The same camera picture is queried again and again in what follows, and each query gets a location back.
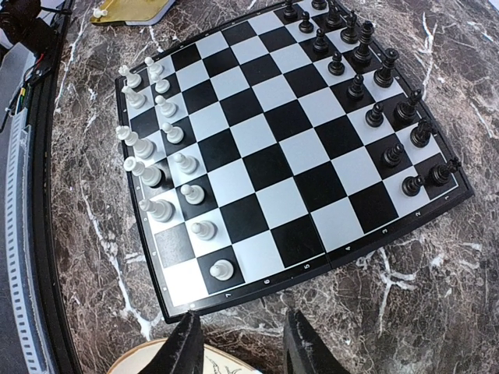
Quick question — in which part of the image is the white chess pawn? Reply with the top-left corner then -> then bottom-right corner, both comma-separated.
150,73 -> 171,94
190,221 -> 217,241
210,259 -> 234,281
144,57 -> 164,76
160,122 -> 184,144
173,153 -> 198,175
180,184 -> 205,205

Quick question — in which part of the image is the white chess knight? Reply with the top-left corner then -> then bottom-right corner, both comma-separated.
122,85 -> 146,109

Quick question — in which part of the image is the white slotted cable duct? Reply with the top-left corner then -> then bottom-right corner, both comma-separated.
5,109 -> 50,373

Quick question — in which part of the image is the white chess rook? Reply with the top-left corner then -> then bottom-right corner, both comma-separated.
119,65 -> 142,89

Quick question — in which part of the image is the black grey chessboard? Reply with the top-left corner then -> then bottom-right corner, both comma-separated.
115,1 -> 473,323

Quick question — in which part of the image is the cream plate with bird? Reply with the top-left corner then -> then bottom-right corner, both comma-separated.
108,338 -> 261,374

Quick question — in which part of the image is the gold square tray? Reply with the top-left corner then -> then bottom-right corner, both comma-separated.
90,0 -> 175,26

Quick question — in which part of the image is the white chess king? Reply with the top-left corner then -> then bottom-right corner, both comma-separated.
115,125 -> 154,160

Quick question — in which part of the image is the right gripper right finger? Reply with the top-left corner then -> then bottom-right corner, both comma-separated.
283,309 -> 349,374

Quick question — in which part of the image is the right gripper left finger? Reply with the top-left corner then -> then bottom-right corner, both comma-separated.
146,312 -> 204,374

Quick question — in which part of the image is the white chess piece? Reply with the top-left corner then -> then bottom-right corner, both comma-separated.
123,157 -> 162,187

